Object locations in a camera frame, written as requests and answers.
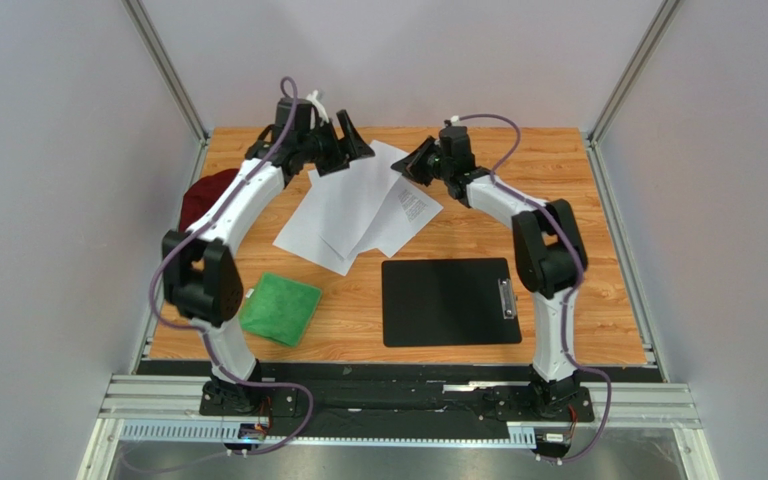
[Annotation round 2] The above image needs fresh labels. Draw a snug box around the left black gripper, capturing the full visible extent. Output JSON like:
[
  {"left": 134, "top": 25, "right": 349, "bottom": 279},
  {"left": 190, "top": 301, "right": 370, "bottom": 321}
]
[{"left": 298, "top": 111, "right": 375, "bottom": 178}]

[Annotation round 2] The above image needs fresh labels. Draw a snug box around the black clipboard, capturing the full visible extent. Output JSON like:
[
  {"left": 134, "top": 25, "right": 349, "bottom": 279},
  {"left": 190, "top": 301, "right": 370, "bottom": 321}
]
[{"left": 381, "top": 258, "right": 522, "bottom": 348}]

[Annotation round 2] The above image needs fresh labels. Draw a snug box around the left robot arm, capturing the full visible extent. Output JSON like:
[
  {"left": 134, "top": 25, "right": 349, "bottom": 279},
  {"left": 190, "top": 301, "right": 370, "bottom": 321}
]
[{"left": 159, "top": 96, "right": 374, "bottom": 404}]

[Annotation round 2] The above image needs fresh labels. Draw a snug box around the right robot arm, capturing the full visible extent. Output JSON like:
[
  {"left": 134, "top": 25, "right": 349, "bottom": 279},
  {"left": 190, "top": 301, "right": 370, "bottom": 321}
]
[{"left": 391, "top": 124, "right": 588, "bottom": 410}]

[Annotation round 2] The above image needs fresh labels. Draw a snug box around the printed white paper sheet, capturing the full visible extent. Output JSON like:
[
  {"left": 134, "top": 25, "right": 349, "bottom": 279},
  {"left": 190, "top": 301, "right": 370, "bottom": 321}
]
[{"left": 370, "top": 179, "right": 443, "bottom": 258}]

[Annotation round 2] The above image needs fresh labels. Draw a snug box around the dark red beret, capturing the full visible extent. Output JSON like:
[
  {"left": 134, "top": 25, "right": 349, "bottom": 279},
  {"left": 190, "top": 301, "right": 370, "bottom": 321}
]
[{"left": 178, "top": 169, "right": 239, "bottom": 231}]

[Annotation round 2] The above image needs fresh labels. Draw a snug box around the green cloth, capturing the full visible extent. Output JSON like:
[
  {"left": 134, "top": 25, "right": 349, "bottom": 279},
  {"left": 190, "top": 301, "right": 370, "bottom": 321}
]
[{"left": 238, "top": 273, "right": 322, "bottom": 348}]

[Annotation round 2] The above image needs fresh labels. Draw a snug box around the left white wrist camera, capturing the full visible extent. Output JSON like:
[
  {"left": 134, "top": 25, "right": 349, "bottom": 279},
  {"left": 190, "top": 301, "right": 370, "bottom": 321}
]
[{"left": 305, "top": 90, "right": 330, "bottom": 124}]

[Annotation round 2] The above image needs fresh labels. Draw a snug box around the left frame post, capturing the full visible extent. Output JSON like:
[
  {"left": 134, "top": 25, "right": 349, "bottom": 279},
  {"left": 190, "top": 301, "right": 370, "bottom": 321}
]
[{"left": 122, "top": 0, "right": 210, "bottom": 144}]

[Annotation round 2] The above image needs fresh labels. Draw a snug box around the frame post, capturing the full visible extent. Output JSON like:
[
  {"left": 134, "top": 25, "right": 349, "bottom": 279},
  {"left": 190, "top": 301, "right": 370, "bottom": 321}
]
[
  {"left": 122, "top": 0, "right": 210, "bottom": 144},
  {"left": 588, "top": 0, "right": 684, "bottom": 145}
]

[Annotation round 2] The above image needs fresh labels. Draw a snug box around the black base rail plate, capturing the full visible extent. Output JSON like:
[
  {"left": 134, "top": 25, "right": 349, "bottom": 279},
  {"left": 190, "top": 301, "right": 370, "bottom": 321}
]
[{"left": 136, "top": 360, "right": 662, "bottom": 440}]

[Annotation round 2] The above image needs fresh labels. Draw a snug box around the right frame post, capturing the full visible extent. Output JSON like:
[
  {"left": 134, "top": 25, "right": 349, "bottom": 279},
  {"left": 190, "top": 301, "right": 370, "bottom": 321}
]
[{"left": 588, "top": 0, "right": 684, "bottom": 145}]

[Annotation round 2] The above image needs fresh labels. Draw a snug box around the aluminium frame rail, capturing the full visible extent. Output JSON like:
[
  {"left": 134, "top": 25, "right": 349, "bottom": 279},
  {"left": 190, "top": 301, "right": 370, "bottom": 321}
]
[{"left": 100, "top": 375, "right": 702, "bottom": 429}]

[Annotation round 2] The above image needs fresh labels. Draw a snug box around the slotted cable duct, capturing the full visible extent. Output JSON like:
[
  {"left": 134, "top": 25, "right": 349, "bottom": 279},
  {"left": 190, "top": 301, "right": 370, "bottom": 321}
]
[{"left": 119, "top": 420, "right": 537, "bottom": 449}]

